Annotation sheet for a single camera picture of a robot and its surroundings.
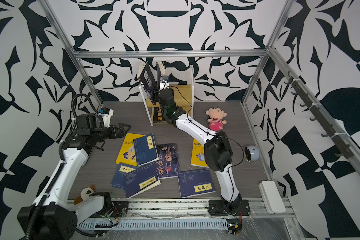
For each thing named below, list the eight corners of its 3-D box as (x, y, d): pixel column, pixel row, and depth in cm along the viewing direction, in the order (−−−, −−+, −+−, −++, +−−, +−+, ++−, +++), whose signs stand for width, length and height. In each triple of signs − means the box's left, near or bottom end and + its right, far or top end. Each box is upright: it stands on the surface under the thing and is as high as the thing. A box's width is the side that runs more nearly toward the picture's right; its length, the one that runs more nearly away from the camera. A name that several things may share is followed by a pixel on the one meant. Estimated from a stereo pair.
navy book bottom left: (110, 186, 83) (108, 184, 82) (121, 163, 91) (119, 161, 90) (130, 191, 82) (129, 190, 80) (140, 167, 90) (139, 166, 88)
